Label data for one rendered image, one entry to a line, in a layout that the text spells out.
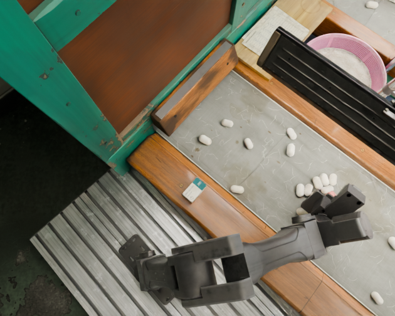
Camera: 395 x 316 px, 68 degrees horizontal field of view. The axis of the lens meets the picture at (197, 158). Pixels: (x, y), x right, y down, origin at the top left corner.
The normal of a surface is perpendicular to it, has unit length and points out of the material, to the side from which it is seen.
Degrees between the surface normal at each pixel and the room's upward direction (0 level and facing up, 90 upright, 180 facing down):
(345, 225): 44
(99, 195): 0
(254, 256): 38
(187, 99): 67
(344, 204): 50
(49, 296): 0
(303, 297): 0
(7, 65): 90
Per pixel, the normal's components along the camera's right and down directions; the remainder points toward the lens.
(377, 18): 0.00, -0.25
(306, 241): 0.60, -0.33
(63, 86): 0.76, 0.63
